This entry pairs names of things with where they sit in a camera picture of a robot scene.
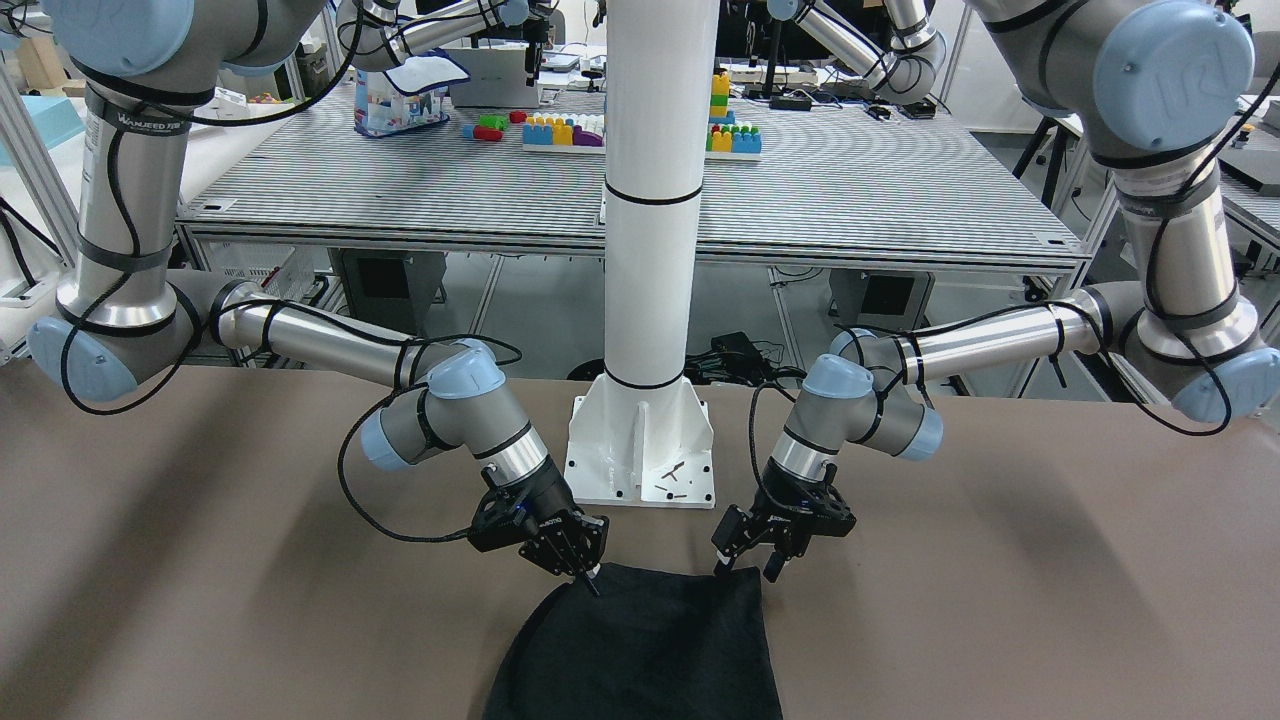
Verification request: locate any colourful toy block set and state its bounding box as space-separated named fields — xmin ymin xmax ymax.
xmin=520 ymin=68 xmax=765 ymax=161

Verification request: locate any grey control box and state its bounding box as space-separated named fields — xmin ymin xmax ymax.
xmin=328 ymin=249 xmax=445 ymax=337
xmin=828 ymin=268 xmax=934 ymax=332

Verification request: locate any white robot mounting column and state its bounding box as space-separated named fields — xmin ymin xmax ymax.
xmin=564 ymin=1 xmax=718 ymax=509

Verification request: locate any blue patterned pouch bag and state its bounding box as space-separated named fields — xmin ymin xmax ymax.
xmin=355 ymin=51 xmax=471 ymax=138

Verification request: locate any striped metal work table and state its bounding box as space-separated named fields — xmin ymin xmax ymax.
xmin=178 ymin=90 xmax=1092 ymax=293

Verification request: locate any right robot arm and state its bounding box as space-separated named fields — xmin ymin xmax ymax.
xmin=27 ymin=1 xmax=608 ymax=585

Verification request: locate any black graphic t-shirt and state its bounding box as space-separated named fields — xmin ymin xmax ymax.
xmin=483 ymin=562 xmax=783 ymax=719

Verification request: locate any white plastic crate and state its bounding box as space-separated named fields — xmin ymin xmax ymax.
xmin=206 ymin=242 xmax=315 ymax=300

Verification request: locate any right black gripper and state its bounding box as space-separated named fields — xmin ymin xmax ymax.
xmin=468 ymin=465 xmax=609 ymax=598

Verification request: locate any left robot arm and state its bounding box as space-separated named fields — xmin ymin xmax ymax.
xmin=710 ymin=1 xmax=1277 ymax=580

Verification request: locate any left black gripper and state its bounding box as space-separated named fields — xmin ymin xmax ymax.
xmin=712 ymin=462 xmax=856 ymax=583

